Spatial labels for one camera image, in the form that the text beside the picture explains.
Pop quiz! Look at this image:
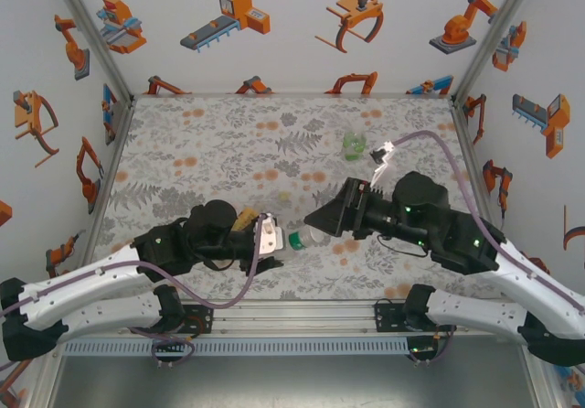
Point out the wide aluminium frame rail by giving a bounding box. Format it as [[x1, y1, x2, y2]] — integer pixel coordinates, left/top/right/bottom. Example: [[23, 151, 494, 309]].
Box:
[[43, 298, 543, 338]]

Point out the yellow label plastic bottle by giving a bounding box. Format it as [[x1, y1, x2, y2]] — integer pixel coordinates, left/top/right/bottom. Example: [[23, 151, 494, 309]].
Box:
[[231, 206, 258, 234]]

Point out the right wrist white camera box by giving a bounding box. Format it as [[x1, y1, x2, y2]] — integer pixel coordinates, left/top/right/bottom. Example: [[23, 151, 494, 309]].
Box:
[[367, 139, 396, 185]]

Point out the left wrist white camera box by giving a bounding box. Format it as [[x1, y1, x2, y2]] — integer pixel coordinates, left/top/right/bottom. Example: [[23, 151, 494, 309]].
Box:
[[252, 212, 286, 257]]

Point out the slotted white cable duct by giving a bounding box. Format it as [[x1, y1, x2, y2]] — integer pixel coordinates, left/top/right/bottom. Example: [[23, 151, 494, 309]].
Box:
[[61, 338, 410, 357]]

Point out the aluminium frame leg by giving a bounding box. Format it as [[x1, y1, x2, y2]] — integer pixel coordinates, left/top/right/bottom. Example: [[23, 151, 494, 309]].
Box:
[[518, 334, 566, 408], [25, 341, 65, 408]]

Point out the white label plastic bottle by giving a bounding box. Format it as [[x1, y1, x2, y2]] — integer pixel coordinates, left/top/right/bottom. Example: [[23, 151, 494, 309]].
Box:
[[276, 225, 331, 263]]

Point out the grey metal bracket plate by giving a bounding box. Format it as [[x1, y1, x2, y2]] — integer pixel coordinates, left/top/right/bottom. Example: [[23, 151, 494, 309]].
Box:
[[103, 100, 125, 146]]

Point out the aluminium table side rail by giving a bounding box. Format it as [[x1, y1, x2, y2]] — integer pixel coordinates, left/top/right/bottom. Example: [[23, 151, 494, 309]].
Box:
[[450, 98, 525, 300], [68, 98, 137, 290]]

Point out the thin aluminium table rail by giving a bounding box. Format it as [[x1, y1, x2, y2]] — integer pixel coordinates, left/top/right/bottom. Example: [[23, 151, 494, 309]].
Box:
[[131, 91, 454, 100]]

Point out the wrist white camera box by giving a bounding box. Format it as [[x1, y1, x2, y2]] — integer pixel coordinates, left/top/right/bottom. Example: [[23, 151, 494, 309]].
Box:
[[367, 139, 396, 185], [252, 212, 286, 257]]

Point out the green label plastic bottle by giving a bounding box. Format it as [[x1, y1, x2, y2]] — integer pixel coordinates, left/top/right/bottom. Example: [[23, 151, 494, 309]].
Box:
[[342, 125, 368, 163]]

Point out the floral patterned tablecloth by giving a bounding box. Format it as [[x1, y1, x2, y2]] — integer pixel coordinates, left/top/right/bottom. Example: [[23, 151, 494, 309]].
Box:
[[77, 95, 509, 302]]

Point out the aluminium frame post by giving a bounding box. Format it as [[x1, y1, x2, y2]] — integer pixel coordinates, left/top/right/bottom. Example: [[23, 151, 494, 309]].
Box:
[[450, 0, 543, 105], [47, 0, 136, 107]]

